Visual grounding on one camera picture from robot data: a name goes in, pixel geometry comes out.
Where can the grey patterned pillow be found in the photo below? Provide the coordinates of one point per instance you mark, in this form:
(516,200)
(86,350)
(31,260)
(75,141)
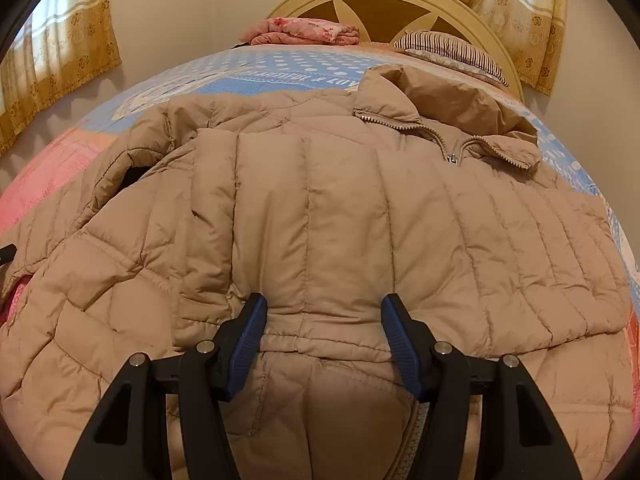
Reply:
(450,62)

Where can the blue and pink printed bedsheet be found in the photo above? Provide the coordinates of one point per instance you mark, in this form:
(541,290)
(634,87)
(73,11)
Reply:
(280,67)

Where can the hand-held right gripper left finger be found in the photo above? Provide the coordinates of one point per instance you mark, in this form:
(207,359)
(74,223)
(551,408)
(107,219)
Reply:
(246,340)

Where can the folded pink floral blanket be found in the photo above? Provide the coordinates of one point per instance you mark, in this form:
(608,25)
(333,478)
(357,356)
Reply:
(302,31)

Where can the wooden framed window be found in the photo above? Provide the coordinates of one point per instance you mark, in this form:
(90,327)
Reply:
(515,15)

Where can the yellow patterned curtain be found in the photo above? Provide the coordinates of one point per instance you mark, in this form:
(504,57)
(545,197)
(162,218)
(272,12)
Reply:
(55,45)

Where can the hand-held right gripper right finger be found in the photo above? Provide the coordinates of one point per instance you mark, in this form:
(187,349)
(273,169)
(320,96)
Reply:
(402,342)

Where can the striped pillow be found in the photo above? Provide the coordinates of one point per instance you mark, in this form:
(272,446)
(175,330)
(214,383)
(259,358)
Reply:
(450,42)

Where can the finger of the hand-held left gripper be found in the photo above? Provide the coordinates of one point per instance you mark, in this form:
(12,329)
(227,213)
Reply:
(6,254)

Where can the beige quilted down jacket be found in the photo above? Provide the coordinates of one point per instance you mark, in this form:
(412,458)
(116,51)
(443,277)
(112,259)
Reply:
(340,220)

